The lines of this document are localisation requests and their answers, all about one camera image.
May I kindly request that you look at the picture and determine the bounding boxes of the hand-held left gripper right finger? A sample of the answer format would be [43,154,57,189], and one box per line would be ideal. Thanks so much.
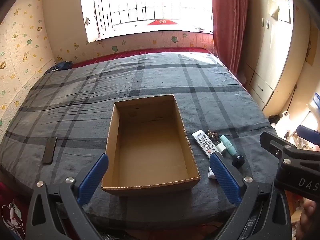
[209,152,293,240]

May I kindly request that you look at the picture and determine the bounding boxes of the dark cloth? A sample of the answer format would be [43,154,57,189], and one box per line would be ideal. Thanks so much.
[51,61,73,72]

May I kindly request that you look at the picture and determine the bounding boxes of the black round ball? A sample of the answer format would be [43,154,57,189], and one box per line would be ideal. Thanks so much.
[232,154,245,168]

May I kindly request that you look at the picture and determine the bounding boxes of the white remote control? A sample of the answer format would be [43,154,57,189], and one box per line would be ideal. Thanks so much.
[192,129,215,159]

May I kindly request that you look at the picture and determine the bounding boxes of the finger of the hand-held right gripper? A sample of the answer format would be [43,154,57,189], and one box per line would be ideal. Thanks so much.
[260,132,320,167]
[297,125,320,145]

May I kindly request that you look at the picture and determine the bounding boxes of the red window decoration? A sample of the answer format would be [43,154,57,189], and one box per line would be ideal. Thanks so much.
[146,19,179,26]

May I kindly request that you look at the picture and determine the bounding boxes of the brown cardboard box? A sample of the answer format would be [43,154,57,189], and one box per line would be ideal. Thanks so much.
[101,94,201,197]

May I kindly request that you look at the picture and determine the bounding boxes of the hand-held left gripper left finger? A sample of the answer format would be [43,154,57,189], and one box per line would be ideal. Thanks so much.
[25,152,109,240]

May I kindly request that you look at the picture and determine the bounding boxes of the white charging cables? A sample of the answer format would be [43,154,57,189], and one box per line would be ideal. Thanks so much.
[0,200,25,233]

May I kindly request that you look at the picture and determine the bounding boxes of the black smartphone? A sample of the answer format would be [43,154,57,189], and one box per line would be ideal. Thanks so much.
[42,137,57,165]

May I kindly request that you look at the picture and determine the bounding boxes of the white plastic bag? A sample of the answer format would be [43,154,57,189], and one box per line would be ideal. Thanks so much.
[274,111,298,138]

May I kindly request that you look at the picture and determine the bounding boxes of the beige wardrobe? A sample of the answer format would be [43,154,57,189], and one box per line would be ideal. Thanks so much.
[246,0,310,112]

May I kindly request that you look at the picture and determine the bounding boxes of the barred window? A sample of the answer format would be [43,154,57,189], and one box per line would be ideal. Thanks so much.
[79,0,213,43]

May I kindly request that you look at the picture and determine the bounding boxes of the person's right hand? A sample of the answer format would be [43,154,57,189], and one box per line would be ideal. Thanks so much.
[299,200,320,233]

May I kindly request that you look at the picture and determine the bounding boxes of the grey plaid bed sheet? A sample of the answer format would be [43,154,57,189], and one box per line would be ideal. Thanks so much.
[0,51,278,230]

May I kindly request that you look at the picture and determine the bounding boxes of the red curtain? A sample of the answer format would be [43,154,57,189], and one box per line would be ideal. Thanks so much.
[210,0,250,75]

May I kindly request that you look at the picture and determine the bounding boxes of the teal cosmetic bottle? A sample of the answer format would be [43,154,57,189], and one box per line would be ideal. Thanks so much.
[219,135,238,157]

